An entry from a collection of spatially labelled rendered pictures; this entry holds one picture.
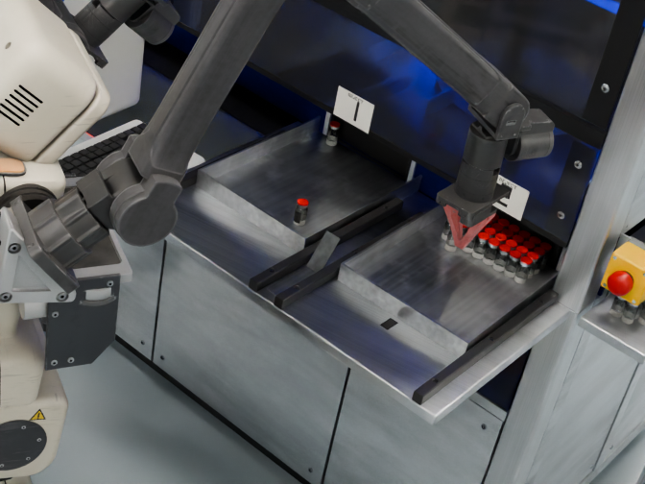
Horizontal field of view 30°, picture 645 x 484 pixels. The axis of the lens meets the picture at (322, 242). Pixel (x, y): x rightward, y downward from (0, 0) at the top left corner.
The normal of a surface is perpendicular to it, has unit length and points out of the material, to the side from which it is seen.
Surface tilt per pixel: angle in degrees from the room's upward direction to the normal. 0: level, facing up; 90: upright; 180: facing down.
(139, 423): 0
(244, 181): 0
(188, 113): 91
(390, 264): 0
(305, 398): 90
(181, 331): 90
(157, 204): 93
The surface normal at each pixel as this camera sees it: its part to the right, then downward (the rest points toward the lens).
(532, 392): -0.64, 0.36
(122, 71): 0.78, 0.46
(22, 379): 0.39, 0.59
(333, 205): 0.17, -0.80
